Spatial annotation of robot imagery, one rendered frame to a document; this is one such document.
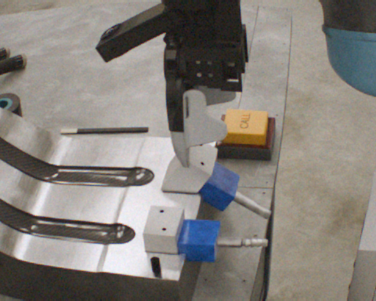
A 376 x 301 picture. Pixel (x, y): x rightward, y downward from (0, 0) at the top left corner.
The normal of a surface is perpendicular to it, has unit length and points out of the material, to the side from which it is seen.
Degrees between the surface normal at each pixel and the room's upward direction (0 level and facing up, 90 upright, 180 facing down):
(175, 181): 90
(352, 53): 93
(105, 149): 4
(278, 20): 0
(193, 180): 90
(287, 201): 0
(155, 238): 90
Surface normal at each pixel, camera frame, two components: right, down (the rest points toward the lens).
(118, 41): -0.18, 0.58
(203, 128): -0.18, 0.37
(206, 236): -0.06, -0.82
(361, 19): -0.55, 0.51
